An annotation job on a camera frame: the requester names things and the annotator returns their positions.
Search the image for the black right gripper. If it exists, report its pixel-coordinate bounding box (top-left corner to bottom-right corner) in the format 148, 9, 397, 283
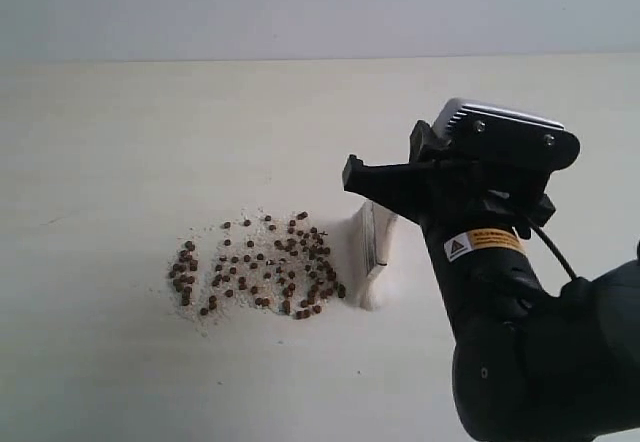
342, 120, 556, 247

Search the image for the white paint brush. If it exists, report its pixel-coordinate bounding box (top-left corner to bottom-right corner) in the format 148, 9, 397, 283
335, 200, 398, 312

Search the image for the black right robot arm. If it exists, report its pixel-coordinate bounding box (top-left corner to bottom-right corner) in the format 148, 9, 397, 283
342, 118, 639, 441

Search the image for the pile of brown pellets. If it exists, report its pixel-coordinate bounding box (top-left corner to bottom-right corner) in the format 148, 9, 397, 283
137, 206, 351, 332

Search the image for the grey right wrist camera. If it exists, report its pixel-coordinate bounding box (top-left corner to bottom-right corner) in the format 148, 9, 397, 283
432, 98, 580, 173

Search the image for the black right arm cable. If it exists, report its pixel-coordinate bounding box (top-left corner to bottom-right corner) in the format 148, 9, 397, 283
519, 216, 581, 283

